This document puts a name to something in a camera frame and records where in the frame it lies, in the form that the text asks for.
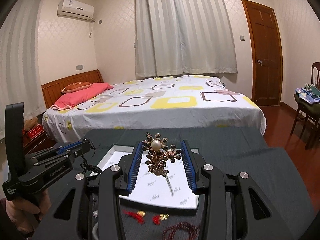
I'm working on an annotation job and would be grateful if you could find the red tassel gold charm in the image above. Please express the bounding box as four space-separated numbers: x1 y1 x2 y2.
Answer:
123 210 145 225

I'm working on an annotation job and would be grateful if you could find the gold pearl flower hairpin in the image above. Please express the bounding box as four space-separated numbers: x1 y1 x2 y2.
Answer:
142 133 182 196

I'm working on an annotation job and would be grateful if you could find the grey white curtain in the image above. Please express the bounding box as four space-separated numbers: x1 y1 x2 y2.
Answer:
135 0 238 79

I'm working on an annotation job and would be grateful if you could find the pile of clothes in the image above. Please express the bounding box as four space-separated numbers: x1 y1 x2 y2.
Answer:
295 83 320 105

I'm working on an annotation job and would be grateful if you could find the left hand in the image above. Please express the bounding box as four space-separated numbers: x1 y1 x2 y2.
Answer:
5 189 52 233

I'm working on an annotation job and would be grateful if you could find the brown embroidered pillow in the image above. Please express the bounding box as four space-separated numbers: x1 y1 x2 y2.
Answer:
61 81 92 94

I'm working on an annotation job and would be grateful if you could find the dark grey table cloth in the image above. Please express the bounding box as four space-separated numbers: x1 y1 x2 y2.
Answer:
34 127 315 239

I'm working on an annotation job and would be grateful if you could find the dark red bead necklace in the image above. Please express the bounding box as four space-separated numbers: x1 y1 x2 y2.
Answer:
162 221 201 240

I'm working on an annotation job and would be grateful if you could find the brown wooden door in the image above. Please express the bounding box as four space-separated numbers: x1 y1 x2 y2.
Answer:
241 0 283 106

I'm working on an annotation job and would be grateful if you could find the left side curtain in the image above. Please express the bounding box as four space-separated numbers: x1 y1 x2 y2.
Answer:
1 0 46 139

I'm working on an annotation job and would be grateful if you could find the dark wooden chair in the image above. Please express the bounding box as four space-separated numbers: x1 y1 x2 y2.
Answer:
290 62 319 150

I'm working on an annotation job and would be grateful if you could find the pink pillow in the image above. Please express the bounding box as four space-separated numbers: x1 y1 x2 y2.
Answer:
51 83 113 111

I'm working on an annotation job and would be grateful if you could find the bed with patterned sheet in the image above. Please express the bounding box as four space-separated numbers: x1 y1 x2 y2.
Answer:
42 75 266 142

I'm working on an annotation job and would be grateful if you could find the red box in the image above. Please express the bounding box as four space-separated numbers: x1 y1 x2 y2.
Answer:
24 124 44 139

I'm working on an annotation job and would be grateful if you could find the green white jewelry box tray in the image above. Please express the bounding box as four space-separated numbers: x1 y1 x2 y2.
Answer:
89 142 200 210

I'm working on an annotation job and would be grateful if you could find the white air conditioner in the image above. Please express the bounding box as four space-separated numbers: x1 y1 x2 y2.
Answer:
57 0 94 21

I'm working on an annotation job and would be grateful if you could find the wooden headboard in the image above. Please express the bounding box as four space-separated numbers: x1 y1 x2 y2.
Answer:
41 69 104 108

